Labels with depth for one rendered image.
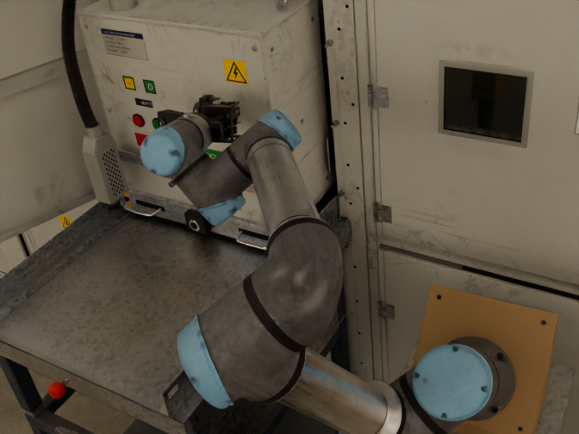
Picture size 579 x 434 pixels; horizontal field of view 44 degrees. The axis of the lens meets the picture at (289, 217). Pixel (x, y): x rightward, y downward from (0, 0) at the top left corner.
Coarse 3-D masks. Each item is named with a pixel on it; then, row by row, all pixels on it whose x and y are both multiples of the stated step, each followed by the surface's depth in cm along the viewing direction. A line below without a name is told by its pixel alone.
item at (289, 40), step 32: (160, 0) 160; (192, 0) 158; (224, 0) 155; (256, 0) 153; (288, 0) 151; (256, 32) 137; (288, 32) 145; (320, 32) 156; (288, 64) 148; (320, 64) 159; (288, 96) 151; (320, 96) 163; (320, 128) 166; (320, 160) 170; (320, 192) 174
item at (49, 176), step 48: (0, 0) 165; (48, 0) 172; (96, 0) 179; (0, 48) 169; (48, 48) 177; (0, 96) 172; (48, 96) 182; (96, 96) 190; (0, 144) 179; (48, 144) 187; (0, 192) 184; (48, 192) 192; (0, 240) 186
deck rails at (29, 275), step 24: (96, 216) 184; (120, 216) 189; (336, 216) 177; (48, 240) 172; (72, 240) 179; (96, 240) 181; (24, 264) 167; (48, 264) 173; (0, 288) 162; (24, 288) 168; (0, 312) 162; (168, 408) 132
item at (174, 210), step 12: (132, 192) 184; (144, 192) 183; (144, 204) 185; (156, 204) 182; (168, 204) 179; (180, 204) 177; (168, 216) 182; (180, 216) 179; (216, 228) 175; (228, 228) 172; (240, 228) 170; (252, 228) 168; (264, 228) 166; (252, 240) 170; (264, 240) 168
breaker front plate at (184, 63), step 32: (96, 32) 159; (160, 32) 150; (192, 32) 145; (224, 32) 141; (96, 64) 165; (128, 64) 160; (160, 64) 155; (192, 64) 150; (256, 64) 141; (128, 96) 166; (160, 96) 160; (192, 96) 155; (224, 96) 150; (256, 96) 146; (128, 128) 172; (160, 192) 180
